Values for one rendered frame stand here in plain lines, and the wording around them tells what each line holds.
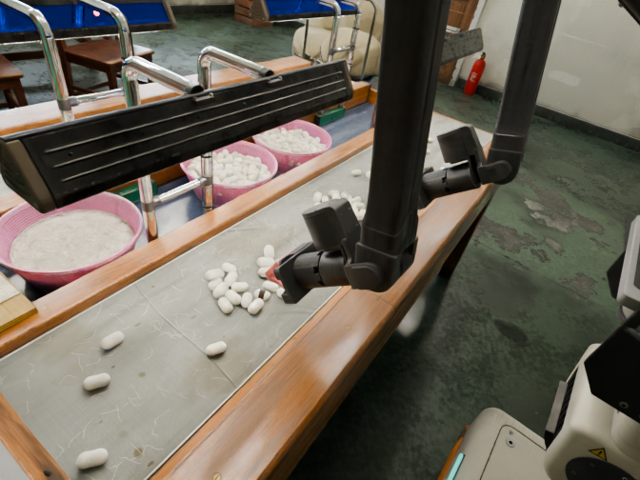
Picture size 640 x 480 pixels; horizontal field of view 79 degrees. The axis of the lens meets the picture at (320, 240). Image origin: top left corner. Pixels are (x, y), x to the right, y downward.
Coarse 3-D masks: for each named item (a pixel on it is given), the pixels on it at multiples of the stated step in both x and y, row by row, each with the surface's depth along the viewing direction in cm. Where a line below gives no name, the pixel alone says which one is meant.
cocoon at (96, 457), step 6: (90, 450) 49; (96, 450) 49; (102, 450) 49; (78, 456) 48; (84, 456) 48; (90, 456) 48; (96, 456) 49; (102, 456) 49; (78, 462) 48; (84, 462) 48; (90, 462) 48; (96, 462) 48; (102, 462) 49; (84, 468) 48
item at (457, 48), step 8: (464, 32) 132; (472, 32) 139; (480, 32) 145; (456, 40) 127; (464, 40) 132; (472, 40) 139; (480, 40) 145; (448, 48) 121; (456, 48) 126; (464, 48) 132; (472, 48) 139; (480, 48) 145; (448, 56) 121; (456, 56) 126; (464, 56) 133
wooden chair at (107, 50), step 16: (64, 48) 243; (80, 48) 249; (96, 48) 256; (112, 48) 261; (144, 48) 270; (64, 64) 249; (80, 64) 246; (96, 64) 242; (112, 64) 238; (112, 80) 245
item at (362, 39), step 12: (348, 36) 360; (360, 36) 365; (372, 36) 367; (324, 48) 366; (336, 48) 358; (360, 48) 356; (372, 48) 358; (324, 60) 366; (360, 60) 355; (372, 60) 364; (360, 72) 362; (372, 72) 380
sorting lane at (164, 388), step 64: (448, 128) 164; (192, 256) 81; (256, 256) 84; (128, 320) 67; (192, 320) 69; (256, 320) 71; (0, 384) 55; (64, 384) 57; (128, 384) 58; (192, 384) 60; (64, 448) 50; (128, 448) 52
